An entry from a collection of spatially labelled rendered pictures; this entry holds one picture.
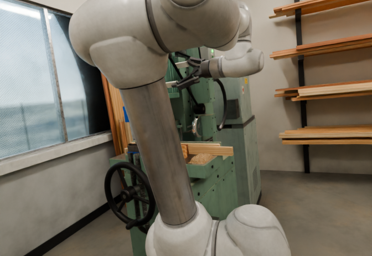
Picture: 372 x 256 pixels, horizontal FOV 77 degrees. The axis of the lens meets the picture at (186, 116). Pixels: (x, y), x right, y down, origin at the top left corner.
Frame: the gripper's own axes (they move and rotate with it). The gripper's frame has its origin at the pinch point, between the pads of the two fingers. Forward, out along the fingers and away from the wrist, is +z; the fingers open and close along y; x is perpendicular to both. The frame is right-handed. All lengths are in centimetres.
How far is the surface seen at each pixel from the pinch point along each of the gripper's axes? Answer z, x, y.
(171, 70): 5.9, -2.9, 8.3
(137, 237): 31, -58, -62
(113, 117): 145, -81, 49
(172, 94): 5.9, -11.4, -0.9
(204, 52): -0.3, -14.7, 36.4
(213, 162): -15.1, -33.7, -26.3
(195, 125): 0.7, -31.8, -5.4
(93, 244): 119, -113, -70
